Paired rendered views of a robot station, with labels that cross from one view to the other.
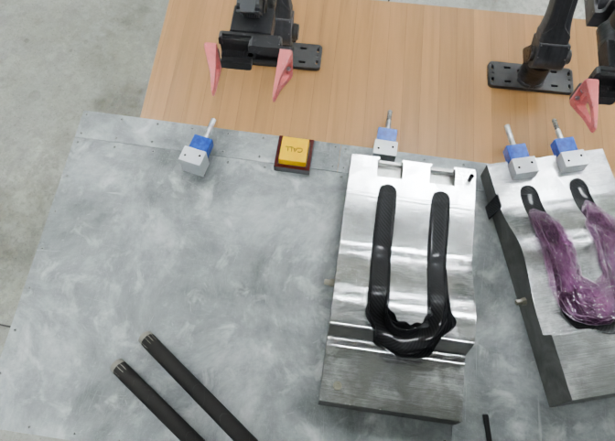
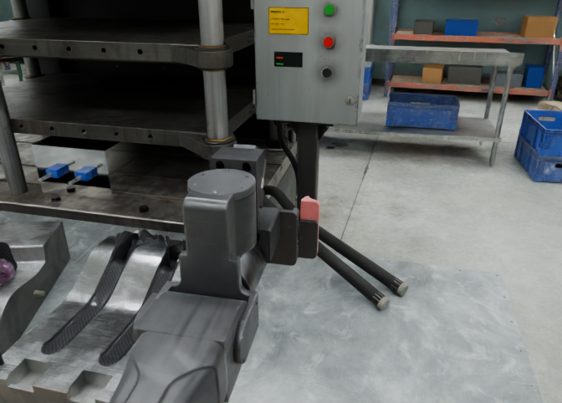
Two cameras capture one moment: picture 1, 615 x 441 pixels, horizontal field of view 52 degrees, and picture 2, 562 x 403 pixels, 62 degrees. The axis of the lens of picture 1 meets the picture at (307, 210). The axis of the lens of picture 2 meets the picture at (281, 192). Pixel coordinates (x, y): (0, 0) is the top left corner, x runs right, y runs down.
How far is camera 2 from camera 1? 125 cm
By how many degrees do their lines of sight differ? 89
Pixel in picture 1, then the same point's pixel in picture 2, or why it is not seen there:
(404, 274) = (136, 285)
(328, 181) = not seen: outside the picture
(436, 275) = (106, 287)
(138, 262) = (411, 364)
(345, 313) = not seen: hidden behind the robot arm
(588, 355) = (28, 236)
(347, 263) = not seen: hidden behind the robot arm
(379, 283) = (164, 276)
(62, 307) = (475, 334)
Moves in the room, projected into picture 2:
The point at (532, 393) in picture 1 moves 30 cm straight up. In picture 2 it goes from (76, 264) to (52, 151)
